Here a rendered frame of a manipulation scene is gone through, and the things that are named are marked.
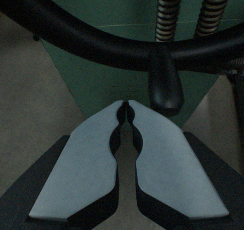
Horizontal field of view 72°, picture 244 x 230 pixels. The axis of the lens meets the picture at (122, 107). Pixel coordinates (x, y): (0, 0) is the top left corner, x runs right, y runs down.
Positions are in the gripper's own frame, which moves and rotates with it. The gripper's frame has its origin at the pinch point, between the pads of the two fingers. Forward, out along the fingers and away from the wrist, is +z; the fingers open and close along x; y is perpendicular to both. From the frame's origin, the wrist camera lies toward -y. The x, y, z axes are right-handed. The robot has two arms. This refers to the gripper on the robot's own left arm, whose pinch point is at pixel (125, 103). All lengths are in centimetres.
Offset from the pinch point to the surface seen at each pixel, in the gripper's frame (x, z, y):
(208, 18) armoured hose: 9.2, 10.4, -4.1
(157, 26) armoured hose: 3.9, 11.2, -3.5
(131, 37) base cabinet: 1.4, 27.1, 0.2
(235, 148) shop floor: 50, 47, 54
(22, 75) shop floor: -64, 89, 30
